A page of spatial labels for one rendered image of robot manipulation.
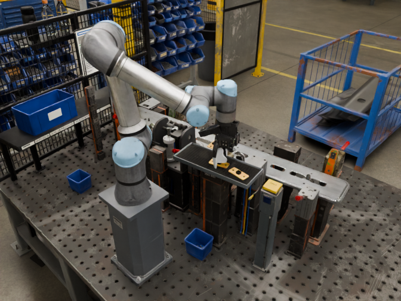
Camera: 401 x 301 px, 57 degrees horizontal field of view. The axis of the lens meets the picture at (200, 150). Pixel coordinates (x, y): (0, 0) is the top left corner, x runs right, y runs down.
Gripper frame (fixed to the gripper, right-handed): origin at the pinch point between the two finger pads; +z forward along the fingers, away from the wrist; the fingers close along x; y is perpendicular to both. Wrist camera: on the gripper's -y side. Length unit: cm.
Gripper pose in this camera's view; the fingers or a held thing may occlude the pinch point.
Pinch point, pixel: (219, 160)
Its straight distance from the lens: 157.7
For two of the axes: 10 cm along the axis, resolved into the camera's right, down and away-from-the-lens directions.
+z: 0.0, 8.4, 5.5
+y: 8.8, 2.6, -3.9
